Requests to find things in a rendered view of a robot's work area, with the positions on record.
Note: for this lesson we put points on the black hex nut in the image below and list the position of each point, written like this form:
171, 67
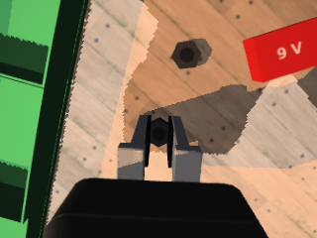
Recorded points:
186, 54
159, 130

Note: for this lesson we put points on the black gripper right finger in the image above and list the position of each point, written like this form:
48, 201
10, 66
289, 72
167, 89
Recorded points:
184, 161

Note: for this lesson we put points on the green three-compartment bin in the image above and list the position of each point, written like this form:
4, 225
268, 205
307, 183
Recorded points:
25, 39

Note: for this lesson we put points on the red 9 v battery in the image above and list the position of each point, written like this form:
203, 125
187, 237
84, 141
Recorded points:
283, 51

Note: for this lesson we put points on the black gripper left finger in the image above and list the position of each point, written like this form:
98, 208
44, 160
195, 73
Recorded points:
133, 157

